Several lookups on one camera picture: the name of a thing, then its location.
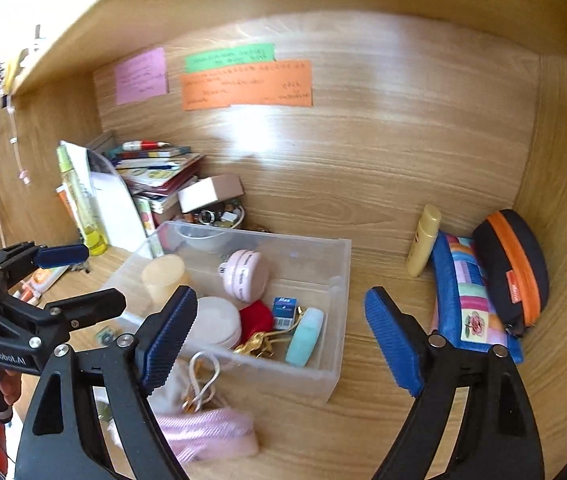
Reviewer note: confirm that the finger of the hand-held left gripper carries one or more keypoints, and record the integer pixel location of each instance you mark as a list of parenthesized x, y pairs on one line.
[(61, 255), (88, 305)]

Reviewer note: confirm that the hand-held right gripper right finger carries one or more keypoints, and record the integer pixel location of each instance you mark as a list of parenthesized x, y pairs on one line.
[(393, 340)]

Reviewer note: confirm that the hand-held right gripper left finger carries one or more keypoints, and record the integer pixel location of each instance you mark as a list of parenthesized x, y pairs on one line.
[(168, 340)]

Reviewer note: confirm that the white round jar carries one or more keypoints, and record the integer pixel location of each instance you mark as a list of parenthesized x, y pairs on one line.
[(218, 322)]

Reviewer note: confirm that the beige plastic cup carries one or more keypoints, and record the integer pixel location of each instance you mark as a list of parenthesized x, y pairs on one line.
[(163, 277)]

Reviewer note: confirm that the light blue oval case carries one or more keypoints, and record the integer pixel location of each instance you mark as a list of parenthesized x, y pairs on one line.
[(304, 337)]

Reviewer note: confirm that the red velvet pouch gold top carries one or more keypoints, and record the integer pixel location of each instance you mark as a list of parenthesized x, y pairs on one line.
[(256, 317)]

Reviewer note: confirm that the pink round case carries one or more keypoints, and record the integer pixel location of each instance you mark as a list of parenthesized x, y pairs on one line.
[(243, 275)]

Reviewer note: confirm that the clear plastic bin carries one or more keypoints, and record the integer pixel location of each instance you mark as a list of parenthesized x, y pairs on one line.
[(313, 270)]

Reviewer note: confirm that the blue Max staples box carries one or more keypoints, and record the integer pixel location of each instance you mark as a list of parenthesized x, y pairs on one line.
[(284, 312)]

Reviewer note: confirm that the person's left hand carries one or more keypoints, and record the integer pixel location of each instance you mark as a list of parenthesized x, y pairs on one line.
[(11, 390)]

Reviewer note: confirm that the green orange tube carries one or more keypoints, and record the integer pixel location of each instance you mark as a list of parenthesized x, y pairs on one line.
[(48, 277)]

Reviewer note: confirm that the dark green round item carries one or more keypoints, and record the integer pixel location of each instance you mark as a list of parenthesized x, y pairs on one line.
[(105, 336)]

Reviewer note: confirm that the marker pen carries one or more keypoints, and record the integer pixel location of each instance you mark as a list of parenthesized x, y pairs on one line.
[(26, 295)]

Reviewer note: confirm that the yellow-green spray bottle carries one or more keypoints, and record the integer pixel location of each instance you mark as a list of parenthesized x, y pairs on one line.
[(81, 200)]

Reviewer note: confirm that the white paper folder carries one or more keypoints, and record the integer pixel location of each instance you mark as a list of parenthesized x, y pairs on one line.
[(116, 205)]

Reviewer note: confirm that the blue patchwork pencil pouch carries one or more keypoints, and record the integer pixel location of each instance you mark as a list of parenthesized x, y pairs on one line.
[(456, 290)]

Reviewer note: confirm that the yellow lip balm tube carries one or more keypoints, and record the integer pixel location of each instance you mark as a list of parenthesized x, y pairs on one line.
[(423, 242)]

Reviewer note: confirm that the clear plastic bowl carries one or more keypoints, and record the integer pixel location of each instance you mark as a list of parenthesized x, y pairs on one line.
[(203, 240)]

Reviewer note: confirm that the stack of notebooks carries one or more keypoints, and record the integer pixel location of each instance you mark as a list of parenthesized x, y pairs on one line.
[(163, 175)]

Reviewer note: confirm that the black case orange zipper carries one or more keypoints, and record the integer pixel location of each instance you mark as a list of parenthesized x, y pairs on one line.
[(501, 260)]

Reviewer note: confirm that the small metal clutter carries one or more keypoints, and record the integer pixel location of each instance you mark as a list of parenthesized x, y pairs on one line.
[(218, 215)]

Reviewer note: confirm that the red white pen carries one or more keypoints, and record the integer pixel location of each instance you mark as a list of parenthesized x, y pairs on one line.
[(143, 145)]

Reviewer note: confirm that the small white box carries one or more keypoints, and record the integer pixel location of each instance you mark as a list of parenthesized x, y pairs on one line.
[(208, 192)]

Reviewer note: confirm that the pink sticky note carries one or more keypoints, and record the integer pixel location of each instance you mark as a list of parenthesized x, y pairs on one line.
[(141, 76)]

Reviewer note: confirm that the orange sticky note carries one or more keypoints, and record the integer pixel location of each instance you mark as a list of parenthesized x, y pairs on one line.
[(246, 86)]

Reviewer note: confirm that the green sticky note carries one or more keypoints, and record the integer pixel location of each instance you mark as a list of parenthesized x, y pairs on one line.
[(228, 57)]

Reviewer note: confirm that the wooden shelf board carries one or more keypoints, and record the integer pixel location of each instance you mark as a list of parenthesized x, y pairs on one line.
[(163, 15)]

